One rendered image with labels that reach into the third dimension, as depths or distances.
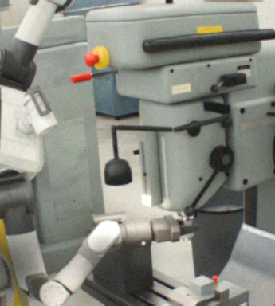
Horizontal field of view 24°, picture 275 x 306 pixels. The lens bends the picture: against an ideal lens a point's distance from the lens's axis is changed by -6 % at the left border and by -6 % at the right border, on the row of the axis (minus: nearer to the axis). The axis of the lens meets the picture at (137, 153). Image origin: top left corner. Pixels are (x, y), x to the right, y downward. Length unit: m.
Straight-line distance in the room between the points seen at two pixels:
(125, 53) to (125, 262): 0.80
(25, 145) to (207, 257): 2.29
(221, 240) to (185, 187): 2.10
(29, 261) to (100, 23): 0.66
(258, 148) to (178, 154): 0.27
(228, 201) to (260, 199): 2.03
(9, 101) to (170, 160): 0.49
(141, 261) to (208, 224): 1.68
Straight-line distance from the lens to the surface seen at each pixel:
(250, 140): 1.86
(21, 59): 1.95
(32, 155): 1.83
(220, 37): 1.69
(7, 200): 1.73
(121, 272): 2.16
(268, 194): 2.17
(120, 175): 1.68
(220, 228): 3.82
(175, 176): 1.76
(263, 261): 2.20
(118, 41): 1.61
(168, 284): 2.25
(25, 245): 1.75
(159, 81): 1.66
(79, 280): 1.83
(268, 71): 1.90
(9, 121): 1.84
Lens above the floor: 1.95
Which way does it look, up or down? 15 degrees down
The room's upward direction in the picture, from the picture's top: 5 degrees counter-clockwise
